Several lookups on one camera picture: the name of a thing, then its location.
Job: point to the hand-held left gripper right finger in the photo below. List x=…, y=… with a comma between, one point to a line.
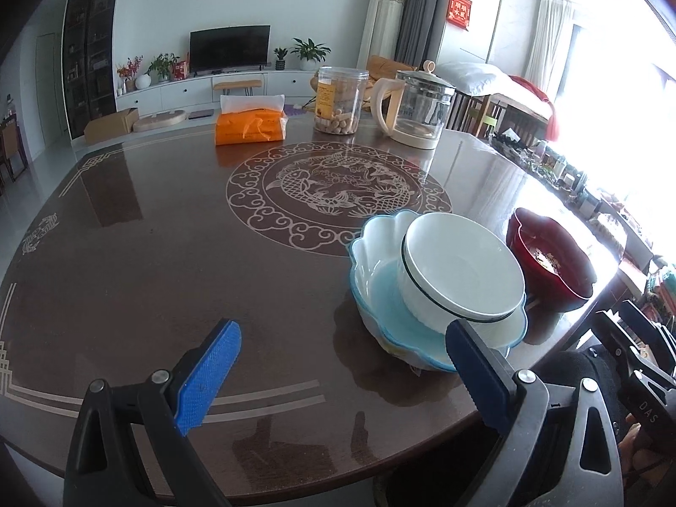
x=475, y=375

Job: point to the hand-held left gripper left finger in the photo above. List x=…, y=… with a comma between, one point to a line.
x=206, y=375

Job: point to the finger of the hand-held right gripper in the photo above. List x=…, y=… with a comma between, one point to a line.
x=620, y=346
x=655, y=338

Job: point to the white bowl dark rim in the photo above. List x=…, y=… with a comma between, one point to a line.
x=459, y=264

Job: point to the scalloped blue-rimmed bowl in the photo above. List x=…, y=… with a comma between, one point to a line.
x=377, y=288

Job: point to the person's right hand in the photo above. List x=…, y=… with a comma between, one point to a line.
x=636, y=459

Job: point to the person's dark clothing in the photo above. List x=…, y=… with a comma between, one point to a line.
x=570, y=369

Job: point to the orange tissue pack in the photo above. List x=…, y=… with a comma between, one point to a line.
x=248, y=127

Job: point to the red cloth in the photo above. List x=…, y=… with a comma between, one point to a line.
x=538, y=100

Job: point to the round wooden tray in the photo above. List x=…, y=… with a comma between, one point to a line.
x=158, y=120

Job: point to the wooden crib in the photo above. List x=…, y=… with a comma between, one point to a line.
x=491, y=113

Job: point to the cardboard box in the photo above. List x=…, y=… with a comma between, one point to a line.
x=108, y=127

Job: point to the white television cabinet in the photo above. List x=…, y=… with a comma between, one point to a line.
x=169, y=92

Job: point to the wooden bench stool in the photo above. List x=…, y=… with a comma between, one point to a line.
x=237, y=84

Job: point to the wooden chair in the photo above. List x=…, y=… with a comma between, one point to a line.
x=13, y=148

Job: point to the white pillow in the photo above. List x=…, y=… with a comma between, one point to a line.
x=472, y=76

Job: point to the white round vase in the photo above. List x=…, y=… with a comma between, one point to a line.
x=143, y=81

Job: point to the clear plastic snack jar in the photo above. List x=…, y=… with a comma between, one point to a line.
x=338, y=100

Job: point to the red gift box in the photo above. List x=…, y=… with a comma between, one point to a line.
x=181, y=71

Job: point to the leafy potted plant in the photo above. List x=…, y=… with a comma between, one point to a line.
x=162, y=66

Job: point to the red flower plant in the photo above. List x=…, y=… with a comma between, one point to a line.
x=128, y=71

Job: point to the white curtain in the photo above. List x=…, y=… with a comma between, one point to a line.
x=549, y=37

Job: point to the small green potted plant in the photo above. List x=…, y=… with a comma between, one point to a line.
x=280, y=58

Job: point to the black television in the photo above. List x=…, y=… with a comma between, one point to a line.
x=230, y=47

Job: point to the dark display cabinet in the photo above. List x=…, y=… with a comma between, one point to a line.
x=87, y=63

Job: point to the large green potted plant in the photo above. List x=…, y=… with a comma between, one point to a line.
x=311, y=53

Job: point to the standing air conditioner cover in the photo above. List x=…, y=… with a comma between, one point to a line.
x=380, y=26

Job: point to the grey curtain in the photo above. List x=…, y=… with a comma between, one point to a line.
x=422, y=10

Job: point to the red wall hanging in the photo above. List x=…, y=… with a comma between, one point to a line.
x=458, y=9

